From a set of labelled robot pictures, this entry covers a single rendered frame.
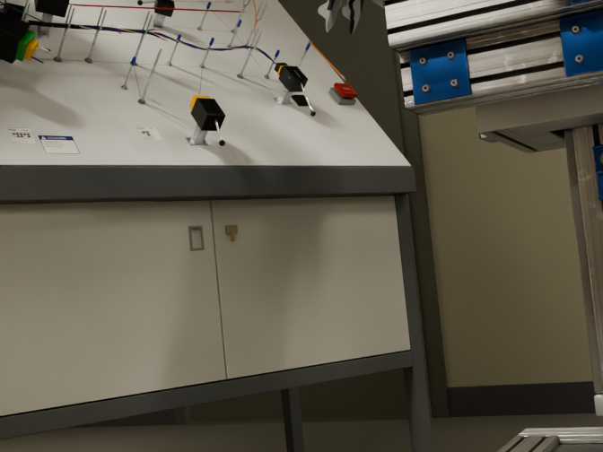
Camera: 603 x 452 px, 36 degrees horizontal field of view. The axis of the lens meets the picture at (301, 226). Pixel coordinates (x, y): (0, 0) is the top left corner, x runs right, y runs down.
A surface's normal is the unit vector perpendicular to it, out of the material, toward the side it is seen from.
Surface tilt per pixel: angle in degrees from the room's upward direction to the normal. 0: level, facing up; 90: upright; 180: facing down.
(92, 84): 50
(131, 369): 90
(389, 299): 90
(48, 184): 90
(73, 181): 90
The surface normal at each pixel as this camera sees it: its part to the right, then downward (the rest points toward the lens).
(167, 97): 0.39, -0.73
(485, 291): -0.44, -0.02
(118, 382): 0.59, -0.11
